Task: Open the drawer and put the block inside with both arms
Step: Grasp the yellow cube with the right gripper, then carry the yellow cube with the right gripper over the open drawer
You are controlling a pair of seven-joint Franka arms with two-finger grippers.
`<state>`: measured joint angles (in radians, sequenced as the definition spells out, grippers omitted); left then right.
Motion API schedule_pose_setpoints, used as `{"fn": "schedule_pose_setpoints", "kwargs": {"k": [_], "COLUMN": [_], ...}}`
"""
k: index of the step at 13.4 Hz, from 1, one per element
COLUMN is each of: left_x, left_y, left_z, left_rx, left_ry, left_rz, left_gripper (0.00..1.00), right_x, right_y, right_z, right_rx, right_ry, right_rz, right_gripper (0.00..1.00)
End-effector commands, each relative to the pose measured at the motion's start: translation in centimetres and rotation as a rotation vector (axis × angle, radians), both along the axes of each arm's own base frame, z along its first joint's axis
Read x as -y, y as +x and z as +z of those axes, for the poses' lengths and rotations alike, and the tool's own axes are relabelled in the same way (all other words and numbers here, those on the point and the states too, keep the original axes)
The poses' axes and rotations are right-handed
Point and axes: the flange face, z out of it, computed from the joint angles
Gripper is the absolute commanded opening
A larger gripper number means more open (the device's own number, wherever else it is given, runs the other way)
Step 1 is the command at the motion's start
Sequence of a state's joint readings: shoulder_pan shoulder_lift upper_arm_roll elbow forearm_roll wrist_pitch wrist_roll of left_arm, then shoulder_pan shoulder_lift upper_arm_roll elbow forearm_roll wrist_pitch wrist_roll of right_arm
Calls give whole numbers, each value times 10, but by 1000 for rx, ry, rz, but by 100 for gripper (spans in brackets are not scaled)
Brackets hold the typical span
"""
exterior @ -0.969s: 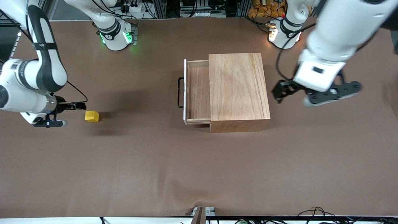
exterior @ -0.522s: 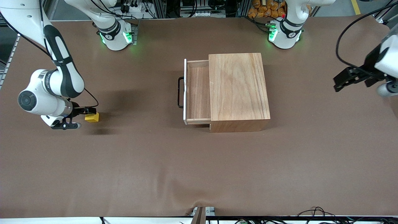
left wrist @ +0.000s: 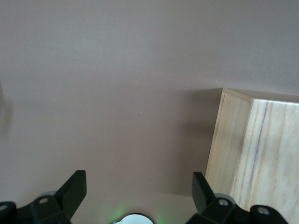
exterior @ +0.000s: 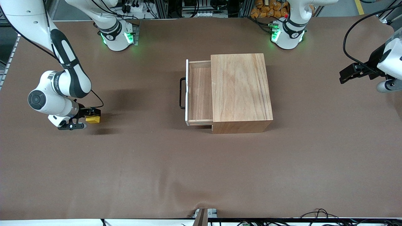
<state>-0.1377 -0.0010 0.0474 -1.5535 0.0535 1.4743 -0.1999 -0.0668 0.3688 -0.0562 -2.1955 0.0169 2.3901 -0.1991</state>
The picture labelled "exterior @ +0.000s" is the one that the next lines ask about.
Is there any wooden drawer with black handle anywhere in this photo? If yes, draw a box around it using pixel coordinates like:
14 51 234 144
179 59 214 127

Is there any orange lumpy pile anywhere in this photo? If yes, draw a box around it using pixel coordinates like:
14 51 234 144
250 0 290 19

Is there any wooden cabinet box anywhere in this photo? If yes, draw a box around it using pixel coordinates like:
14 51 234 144
210 53 274 134

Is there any white power strip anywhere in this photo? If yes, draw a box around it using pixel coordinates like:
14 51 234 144
121 0 151 13

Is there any brown table cover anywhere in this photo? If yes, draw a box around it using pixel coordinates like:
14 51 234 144
0 14 402 220

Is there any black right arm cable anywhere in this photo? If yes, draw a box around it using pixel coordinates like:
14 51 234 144
0 0 105 109

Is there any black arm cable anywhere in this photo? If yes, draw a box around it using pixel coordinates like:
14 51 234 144
343 3 402 75
0 0 105 109

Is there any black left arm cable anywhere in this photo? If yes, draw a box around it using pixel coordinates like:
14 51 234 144
343 3 402 75

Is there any aluminium frame profile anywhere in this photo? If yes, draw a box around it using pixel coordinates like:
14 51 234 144
152 0 169 19
378 6 397 24

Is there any white perforated side rail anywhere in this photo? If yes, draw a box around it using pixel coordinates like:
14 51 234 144
0 36 21 92

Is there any black cable bundle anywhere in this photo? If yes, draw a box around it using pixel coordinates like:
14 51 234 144
299 208 402 226

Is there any metal table edge bracket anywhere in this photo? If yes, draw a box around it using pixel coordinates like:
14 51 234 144
192 208 218 226

